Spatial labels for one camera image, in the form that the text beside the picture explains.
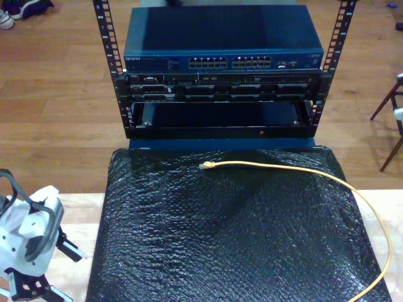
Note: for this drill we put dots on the black bubble wrap mat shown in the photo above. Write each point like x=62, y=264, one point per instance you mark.
x=220, y=236

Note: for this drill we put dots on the blue base box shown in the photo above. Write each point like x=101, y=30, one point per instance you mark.
x=220, y=144

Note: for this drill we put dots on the black rack shelf tray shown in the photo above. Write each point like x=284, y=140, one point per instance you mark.
x=220, y=132

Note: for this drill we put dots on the black metal equipment rack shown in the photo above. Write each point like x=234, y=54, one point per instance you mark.
x=107, y=37

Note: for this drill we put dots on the black rack server unit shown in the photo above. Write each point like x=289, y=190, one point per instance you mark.
x=220, y=91

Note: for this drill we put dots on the white sneaker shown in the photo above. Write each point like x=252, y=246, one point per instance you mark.
x=5, y=20

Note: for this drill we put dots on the dark shoe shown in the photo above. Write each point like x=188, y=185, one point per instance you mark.
x=31, y=7

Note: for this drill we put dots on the wooden leg chair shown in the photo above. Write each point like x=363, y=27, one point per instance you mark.
x=387, y=98

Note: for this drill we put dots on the small blue object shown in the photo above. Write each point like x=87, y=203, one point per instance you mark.
x=392, y=5

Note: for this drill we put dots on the blue network switch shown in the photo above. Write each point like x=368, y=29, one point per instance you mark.
x=220, y=31

